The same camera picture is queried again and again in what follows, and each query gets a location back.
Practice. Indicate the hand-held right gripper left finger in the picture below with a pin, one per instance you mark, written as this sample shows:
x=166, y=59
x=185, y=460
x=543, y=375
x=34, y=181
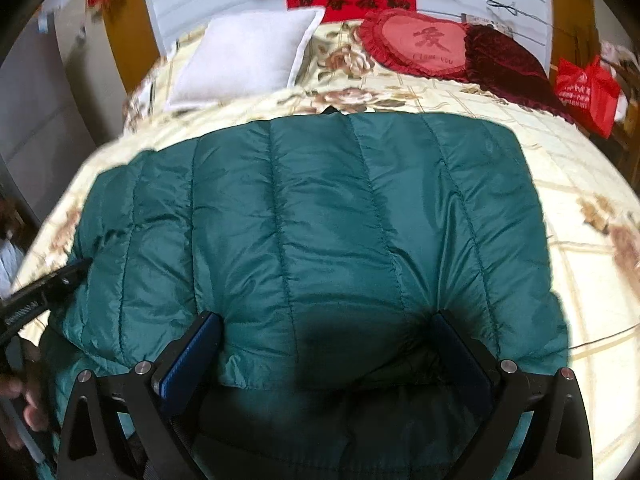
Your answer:
x=187, y=355

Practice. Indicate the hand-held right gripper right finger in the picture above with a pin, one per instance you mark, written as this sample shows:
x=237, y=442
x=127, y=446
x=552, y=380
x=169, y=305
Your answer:
x=465, y=360

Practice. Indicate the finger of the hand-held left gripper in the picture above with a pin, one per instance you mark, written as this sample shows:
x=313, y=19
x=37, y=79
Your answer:
x=70, y=275

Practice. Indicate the green puffer jacket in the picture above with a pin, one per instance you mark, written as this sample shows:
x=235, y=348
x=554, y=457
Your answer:
x=325, y=220

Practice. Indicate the person's left hand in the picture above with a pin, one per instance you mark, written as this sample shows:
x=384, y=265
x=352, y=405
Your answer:
x=32, y=395

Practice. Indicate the white plastic bag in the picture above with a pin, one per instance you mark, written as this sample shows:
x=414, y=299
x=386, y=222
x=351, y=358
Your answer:
x=10, y=265

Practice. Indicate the bed with floral checked sheet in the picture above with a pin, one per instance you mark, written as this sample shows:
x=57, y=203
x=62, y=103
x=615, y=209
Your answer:
x=590, y=310

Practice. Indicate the white square pillow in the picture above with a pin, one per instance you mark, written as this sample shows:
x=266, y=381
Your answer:
x=245, y=55

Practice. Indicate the red shopping bag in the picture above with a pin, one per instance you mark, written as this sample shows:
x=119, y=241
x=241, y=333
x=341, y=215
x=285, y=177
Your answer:
x=587, y=95

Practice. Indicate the dark red velvet pillow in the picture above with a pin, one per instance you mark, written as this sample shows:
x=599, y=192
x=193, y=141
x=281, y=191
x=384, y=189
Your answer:
x=510, y=67

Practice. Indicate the red heart-shaped pillow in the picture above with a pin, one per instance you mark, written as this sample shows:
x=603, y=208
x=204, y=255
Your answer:
x=415, y=42

